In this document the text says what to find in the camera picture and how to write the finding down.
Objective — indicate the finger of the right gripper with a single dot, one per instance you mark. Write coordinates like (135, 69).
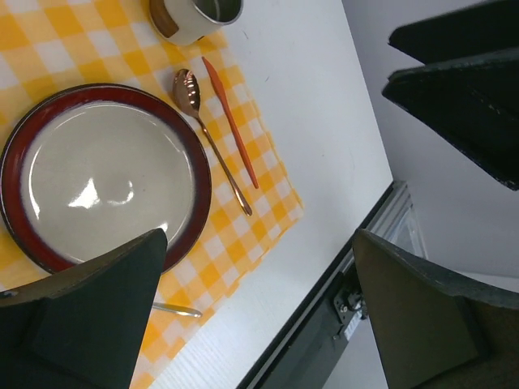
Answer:
(472, 103)
(485, 27)

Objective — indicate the silver fork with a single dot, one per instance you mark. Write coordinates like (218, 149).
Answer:
(179, 310)

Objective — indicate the red rimmed ceramic plate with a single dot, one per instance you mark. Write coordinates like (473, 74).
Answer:
(94, 166)

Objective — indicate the orange checkered cloth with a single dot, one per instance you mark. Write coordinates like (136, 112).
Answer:
(47, 46)

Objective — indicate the metal cup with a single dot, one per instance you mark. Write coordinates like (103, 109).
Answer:
(183, 22)

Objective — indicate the aluminium front rail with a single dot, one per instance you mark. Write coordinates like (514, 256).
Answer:
(394, 218)

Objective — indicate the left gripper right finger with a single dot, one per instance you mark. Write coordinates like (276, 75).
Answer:
(433, 327)

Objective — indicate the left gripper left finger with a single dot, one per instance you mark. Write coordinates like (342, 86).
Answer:
(82, 327)

